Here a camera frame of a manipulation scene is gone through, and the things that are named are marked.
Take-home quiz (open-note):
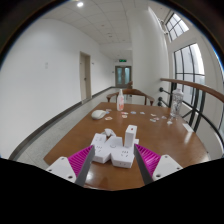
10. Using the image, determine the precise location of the white block charger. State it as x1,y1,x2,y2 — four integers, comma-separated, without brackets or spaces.
123,124,138,148

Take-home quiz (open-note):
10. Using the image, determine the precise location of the white zigzag power strip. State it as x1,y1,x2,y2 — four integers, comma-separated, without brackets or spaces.
89,132,140,169

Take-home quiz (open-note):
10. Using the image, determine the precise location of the sanitizer bottle with red label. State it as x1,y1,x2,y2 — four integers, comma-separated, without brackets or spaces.
116,88,125,112

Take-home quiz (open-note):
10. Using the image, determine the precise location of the white computer mouse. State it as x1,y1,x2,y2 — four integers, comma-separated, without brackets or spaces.
91,109,107,120

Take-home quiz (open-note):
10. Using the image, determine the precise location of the wooden handrail with black posts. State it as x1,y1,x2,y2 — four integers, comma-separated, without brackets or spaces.
157,77,224,143

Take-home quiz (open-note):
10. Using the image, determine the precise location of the brown wooden chair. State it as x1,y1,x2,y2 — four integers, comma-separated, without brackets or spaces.
106,88,156,107

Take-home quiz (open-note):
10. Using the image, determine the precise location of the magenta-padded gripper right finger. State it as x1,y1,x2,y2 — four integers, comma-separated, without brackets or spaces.
133,143,184,186

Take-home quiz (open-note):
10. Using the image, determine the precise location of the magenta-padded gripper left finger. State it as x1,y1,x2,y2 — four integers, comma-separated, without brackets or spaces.
45,144,96,188

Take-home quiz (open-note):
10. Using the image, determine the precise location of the tall black-framed window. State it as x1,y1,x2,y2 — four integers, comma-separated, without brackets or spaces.
173,43,206,105

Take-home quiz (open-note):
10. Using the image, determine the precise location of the small high window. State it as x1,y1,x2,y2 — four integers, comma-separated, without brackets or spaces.
165,12,190,42

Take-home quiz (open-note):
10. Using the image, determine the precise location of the clear plastic drink bottle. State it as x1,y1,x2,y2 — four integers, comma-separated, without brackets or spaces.
169,88,185,119

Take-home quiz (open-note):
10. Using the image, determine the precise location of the beige single door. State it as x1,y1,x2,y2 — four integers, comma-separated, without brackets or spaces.
79,51,92,103

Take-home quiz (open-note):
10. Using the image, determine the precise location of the grey glazed double door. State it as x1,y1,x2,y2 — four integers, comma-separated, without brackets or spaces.
114,65,133,89

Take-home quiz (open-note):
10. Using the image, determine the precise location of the white coiled power cable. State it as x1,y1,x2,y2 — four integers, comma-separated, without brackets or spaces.
100,128,117,138

